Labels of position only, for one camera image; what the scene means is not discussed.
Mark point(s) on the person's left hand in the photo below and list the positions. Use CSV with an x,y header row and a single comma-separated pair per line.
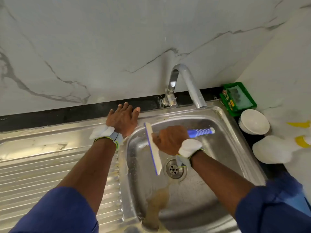
x,y
124,118

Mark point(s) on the person's right hand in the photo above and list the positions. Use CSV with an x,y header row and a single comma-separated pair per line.
x,y
170,139

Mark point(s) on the blue white squeegee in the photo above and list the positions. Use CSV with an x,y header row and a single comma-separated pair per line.
x,y
153,152

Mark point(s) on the stainless steel sink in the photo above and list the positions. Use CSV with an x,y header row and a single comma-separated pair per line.
x,y
58,162

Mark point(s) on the white yellow spray bottle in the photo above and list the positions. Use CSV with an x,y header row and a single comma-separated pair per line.
x,y
277,149

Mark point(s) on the person's left forearm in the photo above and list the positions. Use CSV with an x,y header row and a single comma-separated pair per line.
x,y
87,167

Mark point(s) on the white left wrist tracker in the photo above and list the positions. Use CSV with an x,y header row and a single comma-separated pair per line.
x,y
103,132

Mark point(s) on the metal drain strainer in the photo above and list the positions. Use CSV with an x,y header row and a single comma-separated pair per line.
x,y
175,169

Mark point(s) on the chrome faucet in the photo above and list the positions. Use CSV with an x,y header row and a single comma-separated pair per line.
x,y
187,80

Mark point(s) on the green soap tray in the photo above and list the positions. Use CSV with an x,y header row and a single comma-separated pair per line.
x,y
238,98

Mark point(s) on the white bowl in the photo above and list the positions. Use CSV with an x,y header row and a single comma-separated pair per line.
x,y
254,121

